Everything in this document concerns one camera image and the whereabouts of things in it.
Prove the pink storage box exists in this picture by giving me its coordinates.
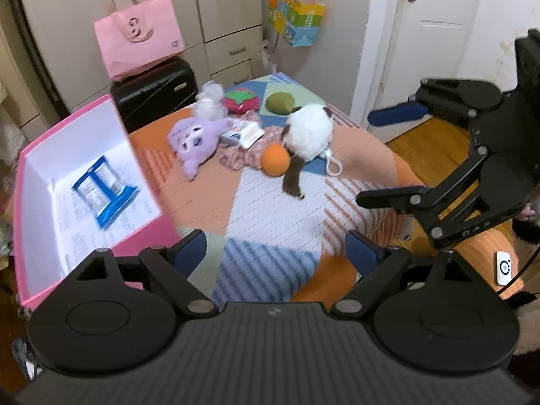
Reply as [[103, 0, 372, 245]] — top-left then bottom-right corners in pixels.
[[12, 93, 182, 311]]

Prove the colourful cartoon gift bag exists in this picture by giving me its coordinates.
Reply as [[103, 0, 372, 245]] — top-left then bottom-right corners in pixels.
[[268, 0, 327, 48]]

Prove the blue plastic packet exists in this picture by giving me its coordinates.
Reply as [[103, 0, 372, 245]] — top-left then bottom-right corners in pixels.
[[71, 155, 141, 231]]

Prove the white mesh bath sponge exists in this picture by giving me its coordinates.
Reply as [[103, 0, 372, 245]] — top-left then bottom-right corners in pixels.
[[193, 81, 231, 121]]

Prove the green round plush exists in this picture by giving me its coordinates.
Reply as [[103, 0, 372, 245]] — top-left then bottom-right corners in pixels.
[[265, 91, 296, 115]]

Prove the orange ball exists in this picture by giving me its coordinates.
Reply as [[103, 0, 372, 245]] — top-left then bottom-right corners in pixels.
[[262, 143, 292, 177]]

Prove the beige wardrobe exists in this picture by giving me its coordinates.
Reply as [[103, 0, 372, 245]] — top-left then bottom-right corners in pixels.
[[0, 0, 271, 136]]

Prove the white plush with brown tail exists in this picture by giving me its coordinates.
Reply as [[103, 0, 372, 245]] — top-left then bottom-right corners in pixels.
[[280, 103, 343, 199]]

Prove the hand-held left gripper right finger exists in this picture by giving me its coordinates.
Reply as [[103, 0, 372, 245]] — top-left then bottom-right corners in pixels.
[[330, 229, 474, 320]]

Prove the pink tote bag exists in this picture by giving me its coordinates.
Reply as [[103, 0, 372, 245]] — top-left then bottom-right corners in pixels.
[[93, 0, 186, 83]]

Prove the floral cloth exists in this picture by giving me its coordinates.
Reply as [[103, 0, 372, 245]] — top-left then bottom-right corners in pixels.
[[217, 110, 292, 171]]

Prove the red strawberry plush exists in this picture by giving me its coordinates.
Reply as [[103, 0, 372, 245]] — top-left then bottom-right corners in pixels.
[[223, 88, 264, 114]]

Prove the black suitcase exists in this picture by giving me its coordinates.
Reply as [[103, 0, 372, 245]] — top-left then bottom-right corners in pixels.
[[110, 58, 199, 133]]

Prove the small white device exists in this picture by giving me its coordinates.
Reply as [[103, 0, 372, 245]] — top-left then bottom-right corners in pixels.
[[494, 251, 515, 288]]

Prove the white door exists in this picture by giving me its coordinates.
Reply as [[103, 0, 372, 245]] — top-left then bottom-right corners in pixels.
[[371, 0, 492, 129]]

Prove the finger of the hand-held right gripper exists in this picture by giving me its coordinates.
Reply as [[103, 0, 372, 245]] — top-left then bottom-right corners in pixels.
[[368, 77, 505, 129], [355, 145, 492, 220]]

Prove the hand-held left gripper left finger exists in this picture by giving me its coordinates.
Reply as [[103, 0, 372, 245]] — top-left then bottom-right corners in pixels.
[[76, 228, 221, 321]]

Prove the purple plush toy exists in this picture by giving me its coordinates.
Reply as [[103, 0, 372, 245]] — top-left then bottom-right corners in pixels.
[[167, 116, 233, 182]]

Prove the clear plastic bag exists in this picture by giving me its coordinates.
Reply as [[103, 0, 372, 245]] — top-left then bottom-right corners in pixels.
[[257, 39, 279, 73]]

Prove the white tissue packet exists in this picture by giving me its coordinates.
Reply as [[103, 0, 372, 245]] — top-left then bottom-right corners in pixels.
[[221, 119, 266, 149]]

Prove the person's right hand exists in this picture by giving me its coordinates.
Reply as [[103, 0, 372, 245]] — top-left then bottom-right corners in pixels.
[[522, 196, 540, 222]]

